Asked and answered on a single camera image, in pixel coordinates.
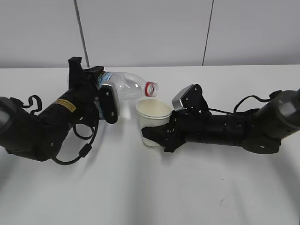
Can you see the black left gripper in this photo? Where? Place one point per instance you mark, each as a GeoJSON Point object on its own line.
{"type": "Point", "coordinates": [77, 104]}

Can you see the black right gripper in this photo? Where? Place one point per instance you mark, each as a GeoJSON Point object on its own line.
{"type": "Point", "coordinates": [173, 134]}

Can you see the white paper cup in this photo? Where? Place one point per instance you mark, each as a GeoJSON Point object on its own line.
{"type": "Point", "coordinates": [152, 113]}

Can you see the clear plastic water bottle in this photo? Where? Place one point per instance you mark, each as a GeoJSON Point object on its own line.
{"type": "Point", "coordinates": [129, 86]}

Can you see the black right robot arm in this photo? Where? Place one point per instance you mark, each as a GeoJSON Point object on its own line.
{"type": "Point", "coordinates": [257, 130]}

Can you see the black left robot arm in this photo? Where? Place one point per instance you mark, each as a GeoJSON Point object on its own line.
{"type": "Point", "coordinates": [30, 132]}

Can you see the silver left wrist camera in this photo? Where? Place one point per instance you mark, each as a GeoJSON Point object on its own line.
{"type": "Point", "coordinates": [109, 102]}

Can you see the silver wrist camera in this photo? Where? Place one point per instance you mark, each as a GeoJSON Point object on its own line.
{"type": "Point", "coordinates": [191, 99]}
{"type": "Point", "coordinates": [109, 102]}

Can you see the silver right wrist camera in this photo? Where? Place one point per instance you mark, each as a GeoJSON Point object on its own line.
{"type": "Point", "coordinates": [191, 99]}

